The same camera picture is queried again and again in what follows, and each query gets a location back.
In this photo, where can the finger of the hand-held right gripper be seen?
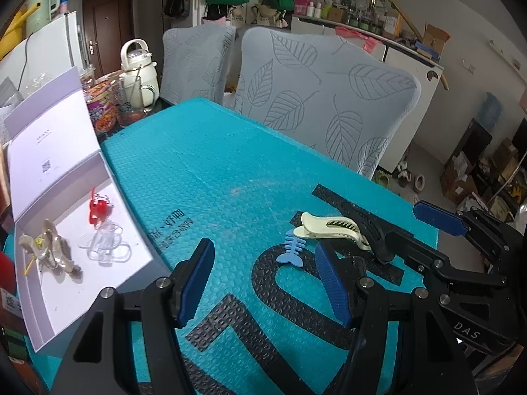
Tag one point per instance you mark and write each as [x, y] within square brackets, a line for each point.
[420, 257]
[440, 218]

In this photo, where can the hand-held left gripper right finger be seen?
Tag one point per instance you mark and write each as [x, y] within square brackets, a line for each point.
[333, 284]

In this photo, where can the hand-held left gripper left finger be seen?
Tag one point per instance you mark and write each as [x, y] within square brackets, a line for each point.
[197, 284]

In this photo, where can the blue fishbone hair clip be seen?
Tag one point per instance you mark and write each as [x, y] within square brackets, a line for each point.
[290, 251]

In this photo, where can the cream claw hair clip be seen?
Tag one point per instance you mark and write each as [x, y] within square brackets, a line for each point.
[325, 228]

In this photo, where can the black claw hair clip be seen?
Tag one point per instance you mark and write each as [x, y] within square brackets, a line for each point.
[370, 230]

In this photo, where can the clear hair clip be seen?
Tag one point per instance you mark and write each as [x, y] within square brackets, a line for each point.
[107, 242]

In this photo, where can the red flower hair clip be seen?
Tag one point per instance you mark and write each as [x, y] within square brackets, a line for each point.
[98, 210]

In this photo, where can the pearl wavy hair clip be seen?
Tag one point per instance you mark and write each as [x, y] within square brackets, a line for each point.
[57, 255]

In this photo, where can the yellow-green hair clip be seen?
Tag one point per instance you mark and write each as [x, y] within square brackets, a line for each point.
[39, 243]

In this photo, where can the white gift box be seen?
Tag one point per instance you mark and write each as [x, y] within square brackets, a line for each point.
[49, 140]

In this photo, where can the pile of cardboard boxes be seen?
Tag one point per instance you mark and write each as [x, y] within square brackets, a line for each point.
[481, 164]

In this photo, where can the white cabinet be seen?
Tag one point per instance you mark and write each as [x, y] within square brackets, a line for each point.
[411, 103]

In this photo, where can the teal bubble mat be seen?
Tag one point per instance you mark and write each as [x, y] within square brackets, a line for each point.
[230, 160]

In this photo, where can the grey leaf-pattern chair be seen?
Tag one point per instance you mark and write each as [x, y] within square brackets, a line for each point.
[193, 61]
[321, 90]

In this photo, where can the open cardboard box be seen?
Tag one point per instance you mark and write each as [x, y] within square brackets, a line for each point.
[435, 39]

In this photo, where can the pink plastic bag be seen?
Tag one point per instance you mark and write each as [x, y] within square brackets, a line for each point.
[368, 43]

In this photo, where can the glass mug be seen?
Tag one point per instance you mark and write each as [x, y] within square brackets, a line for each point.
[129, 107]

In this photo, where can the red canister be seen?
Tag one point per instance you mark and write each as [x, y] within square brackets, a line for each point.
[5, 271]

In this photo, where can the instant noodle cup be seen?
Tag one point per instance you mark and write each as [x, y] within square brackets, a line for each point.
[101, 107]

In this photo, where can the long wooden stick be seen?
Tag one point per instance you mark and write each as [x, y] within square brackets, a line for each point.
[403, 12]

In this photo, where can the row of bottles and jars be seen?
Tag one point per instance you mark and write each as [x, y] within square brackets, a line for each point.
[350, 12]

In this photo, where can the brown door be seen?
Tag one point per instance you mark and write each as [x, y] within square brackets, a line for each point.
[109, 28]

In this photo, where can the white fridge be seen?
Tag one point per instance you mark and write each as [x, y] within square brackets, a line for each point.
[49, 45]

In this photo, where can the yellow pot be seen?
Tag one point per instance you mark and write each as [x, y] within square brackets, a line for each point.
[12, 33]

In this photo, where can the pale green kettle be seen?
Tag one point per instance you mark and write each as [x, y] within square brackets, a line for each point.
[41, 6]

